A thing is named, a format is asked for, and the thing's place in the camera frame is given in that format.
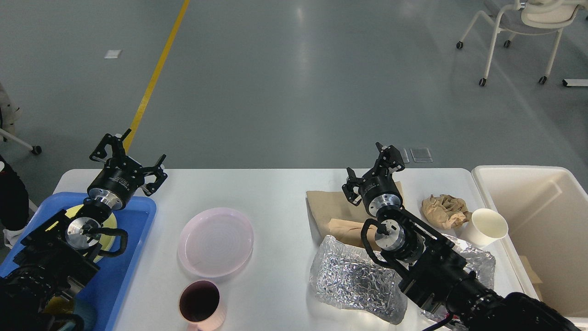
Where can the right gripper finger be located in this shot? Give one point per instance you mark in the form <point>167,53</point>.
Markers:
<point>388,161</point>
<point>351,188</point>

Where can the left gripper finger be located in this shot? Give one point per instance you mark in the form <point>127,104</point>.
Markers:
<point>111,152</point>
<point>151,178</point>

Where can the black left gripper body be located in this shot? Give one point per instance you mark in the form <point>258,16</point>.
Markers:
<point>116,183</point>

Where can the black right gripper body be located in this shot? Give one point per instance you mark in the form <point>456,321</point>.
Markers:
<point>378,192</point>

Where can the pink plate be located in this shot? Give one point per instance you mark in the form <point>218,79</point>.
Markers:
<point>216,242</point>

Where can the pink mug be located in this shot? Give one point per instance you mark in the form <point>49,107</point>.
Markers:
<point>202,306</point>

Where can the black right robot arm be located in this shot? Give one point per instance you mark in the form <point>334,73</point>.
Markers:
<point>432,273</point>

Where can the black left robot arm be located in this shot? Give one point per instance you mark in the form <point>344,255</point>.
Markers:
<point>57,259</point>

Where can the brown paper bag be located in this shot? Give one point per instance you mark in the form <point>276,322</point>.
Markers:
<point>335,216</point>

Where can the crumpled brown paper ball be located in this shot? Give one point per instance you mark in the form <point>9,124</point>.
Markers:
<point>445,211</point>

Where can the chair leg with caster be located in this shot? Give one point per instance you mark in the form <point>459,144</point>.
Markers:
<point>34,149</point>

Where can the crumpled silver foil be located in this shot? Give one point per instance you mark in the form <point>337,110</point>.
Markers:
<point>345,277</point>

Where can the white paper cup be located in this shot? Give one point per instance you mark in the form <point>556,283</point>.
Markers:
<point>485,227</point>

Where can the dark teal mug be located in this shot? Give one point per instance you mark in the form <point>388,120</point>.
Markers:
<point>86,312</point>

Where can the beige plastic bin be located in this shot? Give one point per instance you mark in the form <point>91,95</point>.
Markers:
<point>547,213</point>

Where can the white rolling chair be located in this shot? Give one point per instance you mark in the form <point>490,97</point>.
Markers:
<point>525,17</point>

